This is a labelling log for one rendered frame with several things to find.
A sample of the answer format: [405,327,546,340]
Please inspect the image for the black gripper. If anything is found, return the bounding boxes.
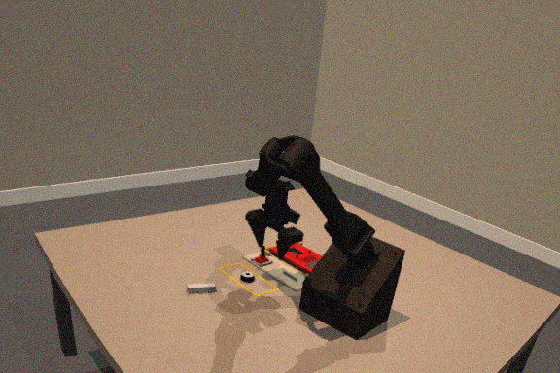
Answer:
[245,202,304,260]

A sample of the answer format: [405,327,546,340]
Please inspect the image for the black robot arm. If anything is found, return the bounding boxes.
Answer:
[245,135,380,269]

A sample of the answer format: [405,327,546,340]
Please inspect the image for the black wheel with grey rim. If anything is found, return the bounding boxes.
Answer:
[240,270,255,283]

